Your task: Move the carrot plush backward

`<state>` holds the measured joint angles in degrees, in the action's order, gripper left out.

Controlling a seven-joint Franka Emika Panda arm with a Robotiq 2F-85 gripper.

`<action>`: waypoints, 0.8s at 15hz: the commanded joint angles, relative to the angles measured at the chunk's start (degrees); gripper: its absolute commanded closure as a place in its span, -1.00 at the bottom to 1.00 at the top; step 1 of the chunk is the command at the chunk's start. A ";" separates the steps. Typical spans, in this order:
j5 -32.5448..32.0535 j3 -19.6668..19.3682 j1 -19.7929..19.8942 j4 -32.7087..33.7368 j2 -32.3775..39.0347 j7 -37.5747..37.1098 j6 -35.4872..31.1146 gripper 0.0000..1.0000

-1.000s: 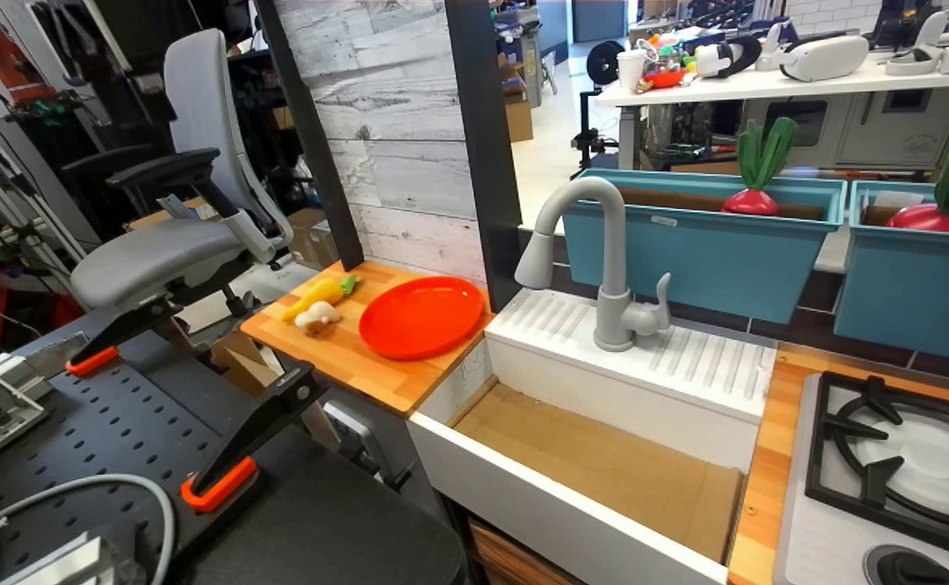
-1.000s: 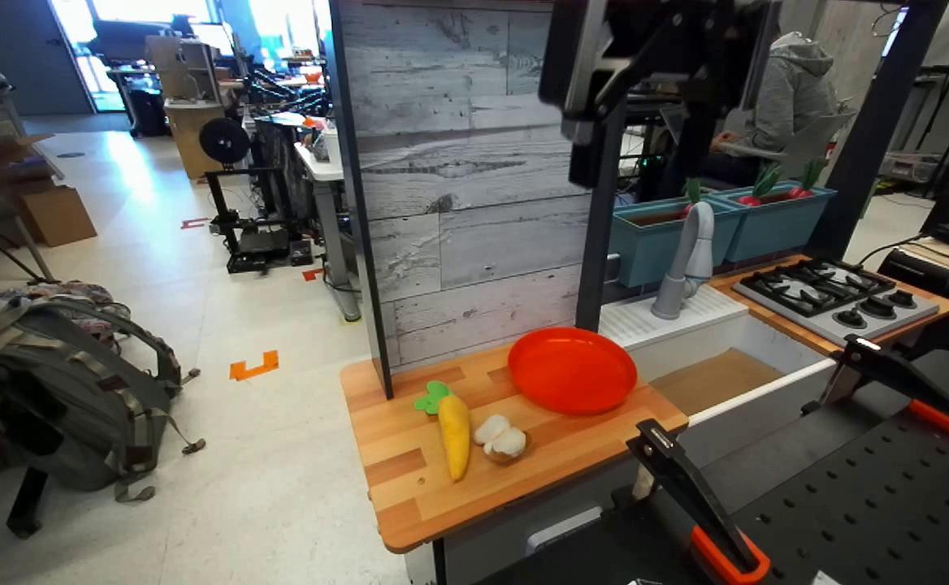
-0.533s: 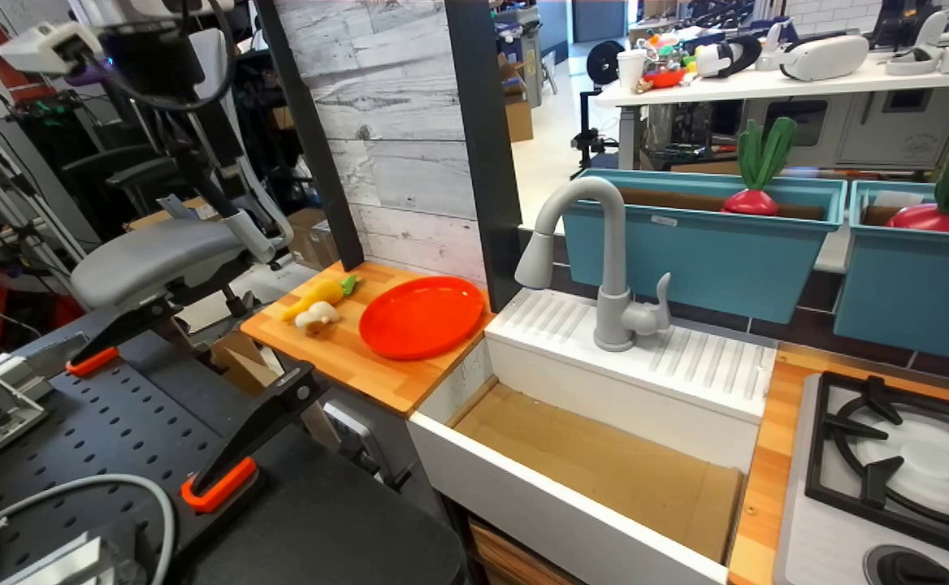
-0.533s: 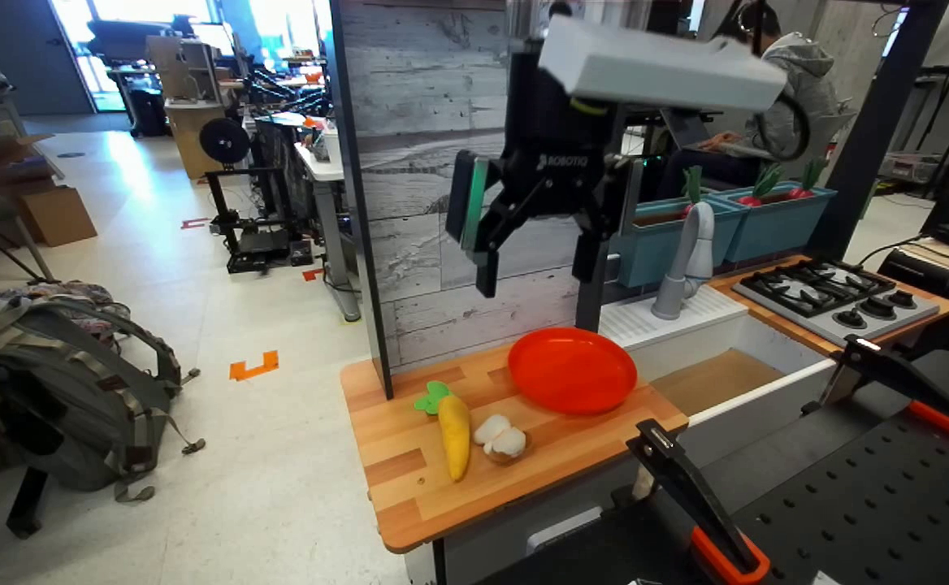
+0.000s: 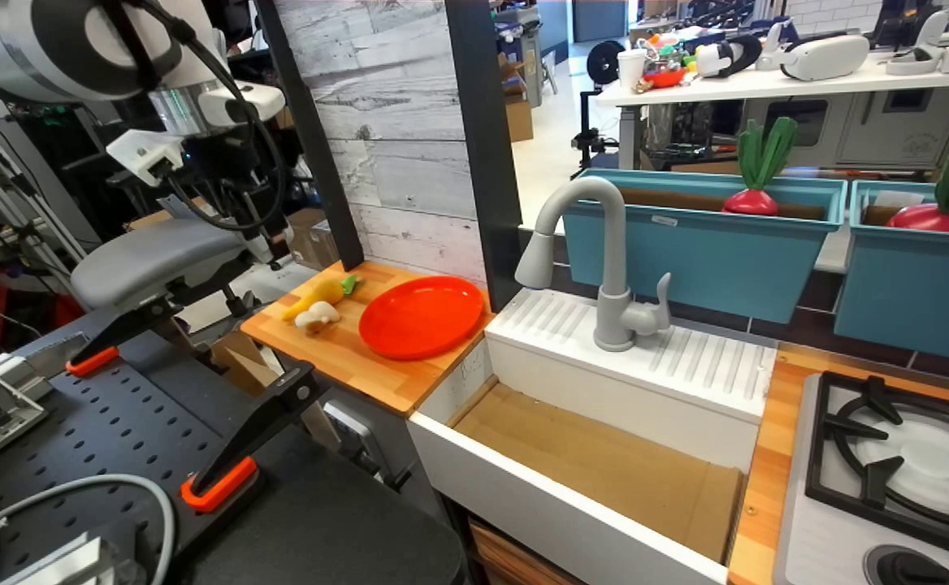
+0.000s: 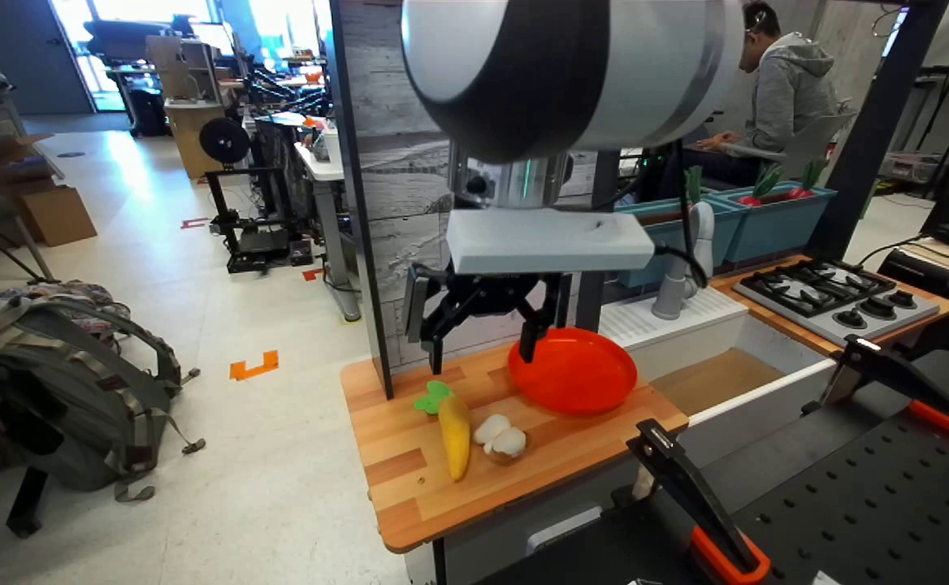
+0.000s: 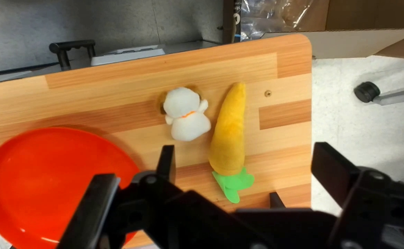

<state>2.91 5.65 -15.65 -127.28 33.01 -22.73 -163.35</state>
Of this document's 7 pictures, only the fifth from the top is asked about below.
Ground yellow carrot plush green top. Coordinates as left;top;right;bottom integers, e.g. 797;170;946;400
281;270;366;324

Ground grey office chair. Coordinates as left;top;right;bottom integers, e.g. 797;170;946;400
65;159;258;328

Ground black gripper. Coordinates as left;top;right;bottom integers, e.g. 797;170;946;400
186;119;295;264

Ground teal planter box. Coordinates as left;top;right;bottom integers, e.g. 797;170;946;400
562;164;853;324
833;175;949;370

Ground white background table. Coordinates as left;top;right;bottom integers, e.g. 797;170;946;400
598;59;949;172

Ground grey marble backdrop panel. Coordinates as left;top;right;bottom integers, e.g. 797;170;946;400
274;0;489;287

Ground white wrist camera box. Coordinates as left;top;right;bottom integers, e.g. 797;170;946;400
105;127;189;189

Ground black clamp orange handle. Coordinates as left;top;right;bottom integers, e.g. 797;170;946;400
178;363;326;517
62;295;177;384

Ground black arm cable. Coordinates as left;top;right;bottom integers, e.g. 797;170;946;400
114;0;290;239

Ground white toy sink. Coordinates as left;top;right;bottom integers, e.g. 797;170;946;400
406;287;779;585

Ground grey cable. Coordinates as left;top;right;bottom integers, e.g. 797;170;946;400
0;471;178;585

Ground white VR headset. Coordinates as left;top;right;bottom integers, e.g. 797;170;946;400
778;29;873;84

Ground grey toy faucet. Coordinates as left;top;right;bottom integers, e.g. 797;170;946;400
514;172;677;355

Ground toy gas stove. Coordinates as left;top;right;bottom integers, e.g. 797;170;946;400
773;370;949;585

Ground red round plate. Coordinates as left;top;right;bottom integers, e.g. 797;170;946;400
359;272;490;363

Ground red radish toy green leaves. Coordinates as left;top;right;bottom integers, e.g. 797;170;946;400
888;143;949;238
723;112;802;216

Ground black metal frame post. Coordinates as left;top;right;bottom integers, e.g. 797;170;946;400
251;0;366;272
442;0;527;316

